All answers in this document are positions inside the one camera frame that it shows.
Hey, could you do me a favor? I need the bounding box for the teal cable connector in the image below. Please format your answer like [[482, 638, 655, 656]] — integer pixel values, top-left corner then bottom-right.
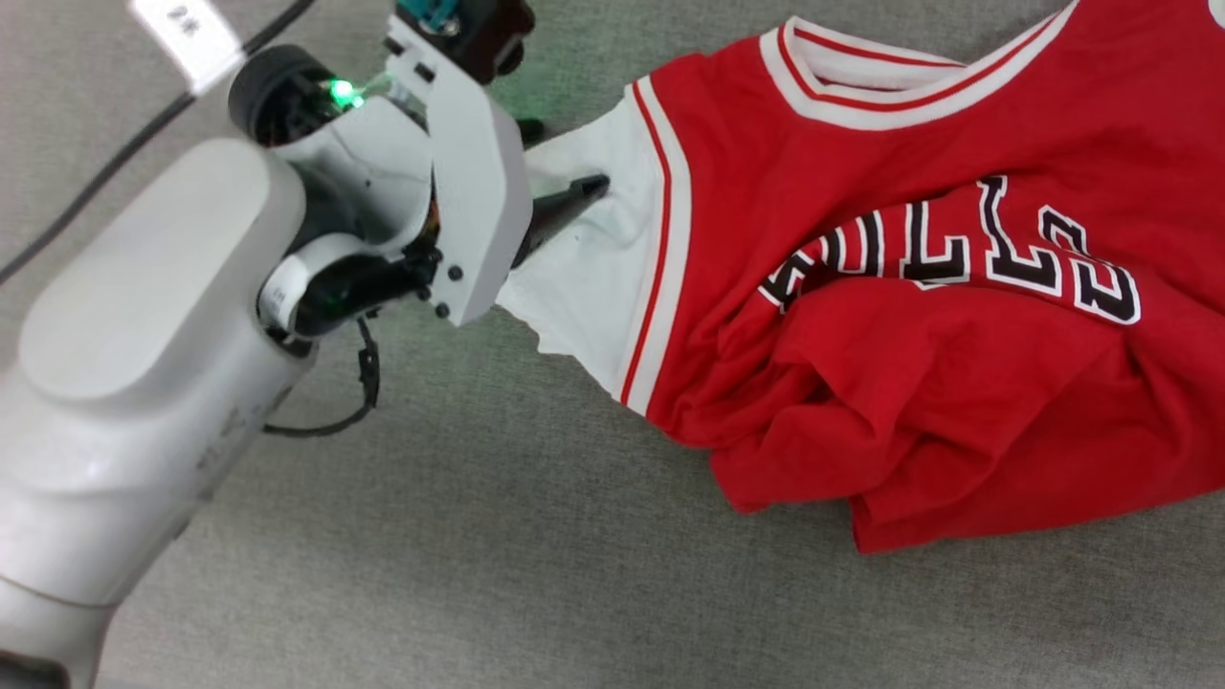
[[396, 0, 461, 32]]

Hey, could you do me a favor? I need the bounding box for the white cable label tag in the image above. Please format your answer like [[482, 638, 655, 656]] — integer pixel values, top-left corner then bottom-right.
[[128, 0, 246, 98]]

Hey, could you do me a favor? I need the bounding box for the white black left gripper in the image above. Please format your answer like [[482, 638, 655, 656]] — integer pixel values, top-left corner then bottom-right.
[[384, 0, 612, 328]]

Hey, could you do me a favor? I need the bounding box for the grey fabric sofa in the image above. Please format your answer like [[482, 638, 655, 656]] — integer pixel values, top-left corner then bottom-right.
[[0, 0, 1225, 689]]

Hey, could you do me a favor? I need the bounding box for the long black cable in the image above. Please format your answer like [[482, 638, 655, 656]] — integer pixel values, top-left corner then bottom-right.
[[0, 0, 318, 287]]

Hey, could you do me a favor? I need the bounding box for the red basketball jersey white trim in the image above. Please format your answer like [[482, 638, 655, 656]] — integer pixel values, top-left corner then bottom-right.
[[495, 0, 1225, 555]]

